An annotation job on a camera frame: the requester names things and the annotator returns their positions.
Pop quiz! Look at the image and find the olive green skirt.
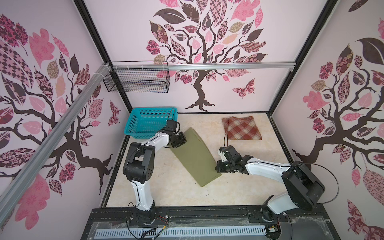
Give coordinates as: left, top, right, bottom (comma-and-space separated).
171, 128, 222, 187

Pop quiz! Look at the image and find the red plaid skirt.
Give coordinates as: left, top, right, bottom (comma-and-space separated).
222, 116, 262, 141

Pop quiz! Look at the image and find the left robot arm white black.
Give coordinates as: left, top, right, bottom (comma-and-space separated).
123, 120, 187, 212

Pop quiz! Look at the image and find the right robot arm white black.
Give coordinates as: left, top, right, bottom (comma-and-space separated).
215, 146, 326, 222

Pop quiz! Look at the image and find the teal plastic basket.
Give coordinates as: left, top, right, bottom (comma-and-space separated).
124, 107, 178, 140

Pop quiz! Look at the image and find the white slotted cable duct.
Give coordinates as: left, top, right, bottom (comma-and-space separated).
94, 226, 266, 240

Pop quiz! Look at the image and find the black wire basket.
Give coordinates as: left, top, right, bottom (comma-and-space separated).
104, 60, 171, 93

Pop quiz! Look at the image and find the aluminium rail back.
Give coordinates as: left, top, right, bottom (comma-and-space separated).
113, 62, 296, 71

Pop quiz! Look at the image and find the aluminium rail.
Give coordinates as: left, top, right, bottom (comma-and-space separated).
113, 62, 296, 71
1, 63, 110, 224

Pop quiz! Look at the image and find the aluminium rail left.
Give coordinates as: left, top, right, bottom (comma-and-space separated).
1, 63, 110, 224

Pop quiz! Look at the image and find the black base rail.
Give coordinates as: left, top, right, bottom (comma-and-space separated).
82, 204, 339, 240

